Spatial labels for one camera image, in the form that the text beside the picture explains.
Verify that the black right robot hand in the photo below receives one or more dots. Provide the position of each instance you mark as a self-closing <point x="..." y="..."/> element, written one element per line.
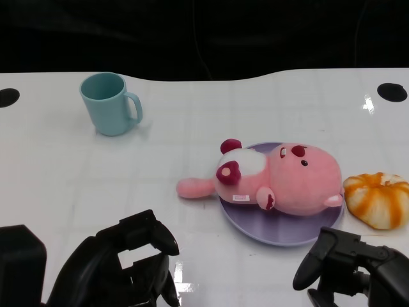
<point x="380" y="272"/>

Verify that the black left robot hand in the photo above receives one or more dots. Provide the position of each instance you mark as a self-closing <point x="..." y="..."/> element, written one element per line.
<point x="92" y="272"/>

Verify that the pink plush beaver doll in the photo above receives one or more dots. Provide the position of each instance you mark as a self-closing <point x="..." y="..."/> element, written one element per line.
<point x="300" y="185"/>

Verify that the purple plastic plate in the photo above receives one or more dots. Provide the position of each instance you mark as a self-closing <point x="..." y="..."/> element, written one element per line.
<point x="274" y="228"/>

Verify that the orange white pumpkin toy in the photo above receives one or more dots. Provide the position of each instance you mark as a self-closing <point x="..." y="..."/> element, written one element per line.
<point x="377" y="201"/>

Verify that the teal plastic mug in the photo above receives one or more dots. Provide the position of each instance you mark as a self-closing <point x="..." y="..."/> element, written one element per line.
<point x="107" y="112"/>

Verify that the black table grommet hole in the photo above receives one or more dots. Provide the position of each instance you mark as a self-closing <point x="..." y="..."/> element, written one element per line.
<point x="8" y="98"/>
<point x="392" y="92"/>

